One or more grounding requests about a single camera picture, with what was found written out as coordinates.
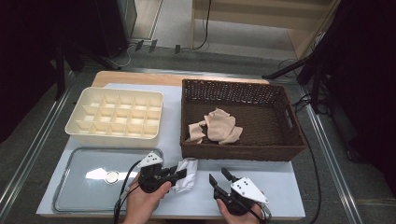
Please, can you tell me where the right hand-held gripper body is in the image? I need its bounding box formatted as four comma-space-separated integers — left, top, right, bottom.
213, 176, 270, 217

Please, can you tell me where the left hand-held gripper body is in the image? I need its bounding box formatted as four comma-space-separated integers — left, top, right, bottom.
136, 151, 176, 194

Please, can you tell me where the white sock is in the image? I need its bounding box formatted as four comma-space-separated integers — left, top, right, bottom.
171, 157, 199, 193

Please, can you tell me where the cream divided storage box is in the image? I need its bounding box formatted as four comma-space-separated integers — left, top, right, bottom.
64, 86, 165, 148

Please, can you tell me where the brown woven basket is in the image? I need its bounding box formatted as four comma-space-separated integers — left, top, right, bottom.
179, 78, 307, 162

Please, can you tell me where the clear lid with round knob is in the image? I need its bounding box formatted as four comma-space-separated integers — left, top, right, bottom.
51, 147, 165, 214

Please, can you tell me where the person's right hand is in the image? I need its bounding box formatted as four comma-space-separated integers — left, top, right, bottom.
216, 199, 265, 224

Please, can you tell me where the person's left hand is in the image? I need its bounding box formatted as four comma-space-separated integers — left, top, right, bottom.
122, 174, 173, 224

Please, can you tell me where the white table mat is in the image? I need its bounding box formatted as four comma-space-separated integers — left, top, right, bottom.
36, 82, 306, 218

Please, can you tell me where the black metal stand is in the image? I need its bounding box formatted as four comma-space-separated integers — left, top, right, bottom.
261, 46, 332, 115

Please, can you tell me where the black tripod stand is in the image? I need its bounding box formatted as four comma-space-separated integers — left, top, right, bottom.
54, 38, 122, 101

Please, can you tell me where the dark curtain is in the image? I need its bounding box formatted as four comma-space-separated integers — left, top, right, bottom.
0, 0, 101, 144
311, 0, 396, 197

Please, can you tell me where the black cabinet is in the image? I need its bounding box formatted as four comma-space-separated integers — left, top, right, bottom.
94, 0, 138, 59

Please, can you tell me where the light wooden shelf unit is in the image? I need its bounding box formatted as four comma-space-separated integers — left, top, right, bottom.
190, 0, 342, 60

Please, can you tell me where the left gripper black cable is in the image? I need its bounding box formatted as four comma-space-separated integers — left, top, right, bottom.
113, 160, 143, 224

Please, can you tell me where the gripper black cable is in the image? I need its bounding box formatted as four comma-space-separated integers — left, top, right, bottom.
113, 160, 143, 224
248, 203, 273, 224

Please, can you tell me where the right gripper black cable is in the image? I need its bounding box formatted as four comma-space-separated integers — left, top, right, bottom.
248, 203, 273, 224

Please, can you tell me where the black floor cable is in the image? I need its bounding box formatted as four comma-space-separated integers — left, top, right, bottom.
292, 92, 322, 224

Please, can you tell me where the metal rail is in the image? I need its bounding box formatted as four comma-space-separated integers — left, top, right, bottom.
0, 70, 78, 206
298, 83, 365, 224

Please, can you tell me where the white floor cable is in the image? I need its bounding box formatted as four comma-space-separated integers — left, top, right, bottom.
116, 43, 139, 68

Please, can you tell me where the black hanging cable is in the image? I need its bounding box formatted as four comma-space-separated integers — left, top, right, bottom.
191, 0, 213, 51

